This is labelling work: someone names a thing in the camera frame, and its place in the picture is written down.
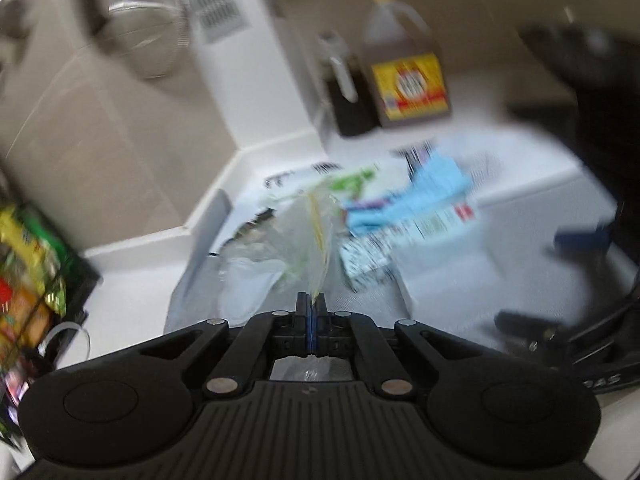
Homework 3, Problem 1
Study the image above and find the black wok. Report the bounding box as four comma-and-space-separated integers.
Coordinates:
516, 19, 640, 201

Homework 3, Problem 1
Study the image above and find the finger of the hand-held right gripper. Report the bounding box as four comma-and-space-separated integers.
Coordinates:
552, 220, 613, 257
494, 310, 574, 349

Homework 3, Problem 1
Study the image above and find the blue cloth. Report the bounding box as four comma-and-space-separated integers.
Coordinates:
345, 152, 476, 238

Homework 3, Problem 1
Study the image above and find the black white patterned packet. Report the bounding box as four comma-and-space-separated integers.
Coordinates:
339, 234, 398, 293

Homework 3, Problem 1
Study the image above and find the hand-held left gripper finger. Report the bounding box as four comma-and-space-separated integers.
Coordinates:
141, 292, 314, 400
313, 292, 484, 400

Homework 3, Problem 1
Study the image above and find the black wire kitchen rack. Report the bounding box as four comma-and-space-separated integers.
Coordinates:
0, 200, 103, 411

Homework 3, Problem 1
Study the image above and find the dark soy sauce dispenser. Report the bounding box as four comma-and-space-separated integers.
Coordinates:
316, 31, 382, 138

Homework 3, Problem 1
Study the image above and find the white printed paper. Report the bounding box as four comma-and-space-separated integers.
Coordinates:
235, 160, 351, 241

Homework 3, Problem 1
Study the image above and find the white printed carton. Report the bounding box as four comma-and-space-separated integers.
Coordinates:
395, 195, 483, 261

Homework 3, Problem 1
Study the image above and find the clear plastic wrapper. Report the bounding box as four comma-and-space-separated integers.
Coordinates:
217, 180, 348, 323

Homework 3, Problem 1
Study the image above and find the grey stove cover mat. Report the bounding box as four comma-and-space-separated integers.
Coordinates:
164, 189, 623, 356

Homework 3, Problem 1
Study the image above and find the metal mesh strainer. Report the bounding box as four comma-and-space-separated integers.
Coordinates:
84, 0, 194, 82

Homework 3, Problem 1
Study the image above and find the cooking wine jug yellow cap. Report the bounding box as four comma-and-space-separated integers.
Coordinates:
359, 0, 453, 129

